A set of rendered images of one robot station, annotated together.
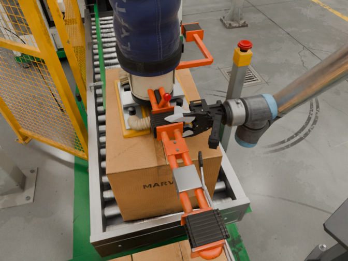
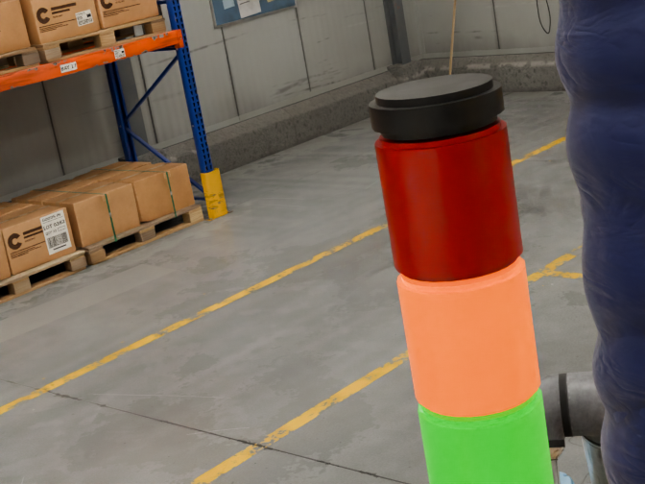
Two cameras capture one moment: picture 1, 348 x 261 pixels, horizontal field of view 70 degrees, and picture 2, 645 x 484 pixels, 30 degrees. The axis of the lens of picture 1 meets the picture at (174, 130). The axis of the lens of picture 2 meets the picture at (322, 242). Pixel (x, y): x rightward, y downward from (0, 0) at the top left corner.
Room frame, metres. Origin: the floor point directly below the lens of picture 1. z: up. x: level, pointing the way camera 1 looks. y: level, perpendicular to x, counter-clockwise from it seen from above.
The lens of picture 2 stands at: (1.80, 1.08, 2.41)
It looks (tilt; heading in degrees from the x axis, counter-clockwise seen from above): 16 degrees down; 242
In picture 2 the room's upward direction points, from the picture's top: 10 degrees counter-clockwise
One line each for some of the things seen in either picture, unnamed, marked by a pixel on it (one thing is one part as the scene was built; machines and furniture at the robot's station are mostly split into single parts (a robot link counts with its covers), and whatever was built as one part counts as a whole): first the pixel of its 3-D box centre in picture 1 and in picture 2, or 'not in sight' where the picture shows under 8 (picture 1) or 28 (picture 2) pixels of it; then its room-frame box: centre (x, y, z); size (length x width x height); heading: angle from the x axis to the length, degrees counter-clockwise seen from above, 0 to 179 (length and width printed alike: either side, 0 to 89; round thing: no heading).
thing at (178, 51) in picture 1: (149, 49); not in sight; (0.79, 0.08, 1.19); 0.23 x 0.23 x 0.04
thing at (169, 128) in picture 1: (167, 122); not in sight; (0.54, 0.02, 1.08); 0.10 x 0.08 x 0.06; 105
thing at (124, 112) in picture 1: (129, 101); not in sight; (0.76, 0.18, 0.97); 0.34 x 0.10 x 0.05; 15
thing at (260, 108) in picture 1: (255, 109); not in sight; (0.62, -0.28, 1.07); 0.12 x 0.09 x 0.10; 104
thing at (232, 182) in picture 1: (177, 72); not in sight; (1.64, -0.03, 0.50); 2.31 x 0.05 x 0.19; 14
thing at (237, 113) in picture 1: (232, 112); not in sight; (0.60, -0.19, 1.07); 0.09 x 0.05 x 0.10; 14
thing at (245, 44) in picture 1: (244, 46); not in sight; (1.11, -0.34, 1.02); 0.07 x 0.07 x 0.04
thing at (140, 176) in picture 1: (157, 136); not in sight; (0.77, 0.08, 0.75); 0.60 x 0.40 x 0.40; 11
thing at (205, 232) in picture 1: (201, 231); not in sight; (0.20, -0.06, 1.07); 0.08 x 0.07 x 0.05; 15
